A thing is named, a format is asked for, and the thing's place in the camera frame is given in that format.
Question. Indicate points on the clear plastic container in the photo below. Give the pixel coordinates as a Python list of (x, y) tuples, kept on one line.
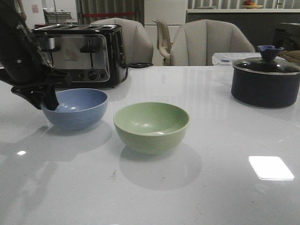
[(226, 58)]

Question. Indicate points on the left beige upholstered chair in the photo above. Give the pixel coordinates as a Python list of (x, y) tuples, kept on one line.
[(137, 44)]

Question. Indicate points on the glass pot lid blue knob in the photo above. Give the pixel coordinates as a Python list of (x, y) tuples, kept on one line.
[(267, 63)]

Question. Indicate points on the blue bowl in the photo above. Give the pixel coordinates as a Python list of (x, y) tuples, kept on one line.
[(78, 108)]

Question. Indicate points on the dark blue cooking pot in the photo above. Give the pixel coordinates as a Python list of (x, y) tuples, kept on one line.
[(263, 90)]

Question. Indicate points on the white cabinet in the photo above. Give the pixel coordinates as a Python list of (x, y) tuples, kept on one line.
[(173, 12)]

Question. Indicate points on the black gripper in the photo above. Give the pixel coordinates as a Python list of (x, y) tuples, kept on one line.
[(25, 65)]

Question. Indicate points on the beige upholstered chair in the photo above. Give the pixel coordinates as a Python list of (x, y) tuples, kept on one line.
[(137, 44), (196, 42)]

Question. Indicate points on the green bowl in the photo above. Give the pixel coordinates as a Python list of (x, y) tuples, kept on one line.
[(151, 127)]

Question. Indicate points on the black and chrome toaster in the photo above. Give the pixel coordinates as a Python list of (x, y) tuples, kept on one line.
[(93, 55)]

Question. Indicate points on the fruit bowl on counter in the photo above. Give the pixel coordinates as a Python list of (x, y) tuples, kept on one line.
[(249, 4)]

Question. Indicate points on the cream plastic chair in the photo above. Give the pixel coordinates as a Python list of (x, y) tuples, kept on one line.
[(164, 43)]

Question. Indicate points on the person in background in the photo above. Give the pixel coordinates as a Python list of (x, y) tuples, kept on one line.
[(20, 9)]

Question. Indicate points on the right beige upholstered chair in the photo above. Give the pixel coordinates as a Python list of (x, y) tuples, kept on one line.
[(196, 42)]

